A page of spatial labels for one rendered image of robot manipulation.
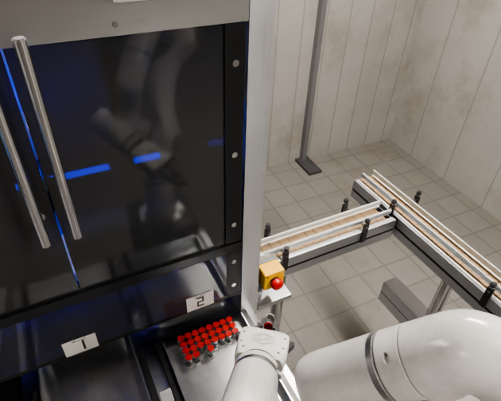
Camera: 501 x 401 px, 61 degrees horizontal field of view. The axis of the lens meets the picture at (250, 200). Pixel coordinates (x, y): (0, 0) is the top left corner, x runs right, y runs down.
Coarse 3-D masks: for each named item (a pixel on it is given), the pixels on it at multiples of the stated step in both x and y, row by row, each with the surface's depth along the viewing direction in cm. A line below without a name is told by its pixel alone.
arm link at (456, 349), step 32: (416, 320) 52; (448, 320) 48; (480, 320) 47; (384, 352) 51; (416, 352) 49; (448, 352) 46; (480, 352) 45; (384, 384) 51; (416, 384) 49; (448, 384) 47; (480, 384) 46
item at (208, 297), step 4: (208, 292) 126; (212, 292) 127; (196, 296) 125; (200, 296) 125; (204, 296) 126; (208, 296) 127; (212, 296) 128; (188, 300) 124; (192, 300) 125; (196, 300) 126; (200, 300) 126; (204, 300) 127; (208, 300) 128; (212, 300) 129; (188, 304) 125; (192, 304) 126; (196, 304) 127; (200, 304) 128; (204, 304) 128; (208, 304) 129; (188, 308) 126; (192, 308) 127; (196, 308) 128
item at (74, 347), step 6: (90, 336) 114; (72, 342) 112; (78, 342) 113; (84, 342) 114; (90, 342) 115; (96, 342) 116; (66, 348) 112; (72, 348) 113; (78, 348) 114; (90, 348) 117; (66, 354) 114; (72, 354) 115
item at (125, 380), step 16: (128, 336) 132; (96, 352) 128; (112, 352) 128; (128, 352) 128; (48, 368) 123; (64, 368) 123; (80, 368) 124; (96, 368) 124; (112, 368) 124; (128, 368) 124; (48, 384) 120; (64, 384) 120; (80, 384) 120; (96, 384) 120; (112, 384) 120; (128, 384) 120; (144, 384) 119; (48, 400) 116; (64, 400) 116; (80, 400) 116; (96, 400) 117; (112, 400) 117; (128, 400) 117; (144, 400) 117
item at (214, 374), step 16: (240, 320) 138; (176, 352) 129; (224, 352) 129; (176, 368) 125; (192, 368) 125; (208, 368) 125; (224, 368) 125; (192, 384) 121; (208, 384) 121; (224, 384) 121; (192, 400) 117; (208, 400) 118; (288, 400) 117
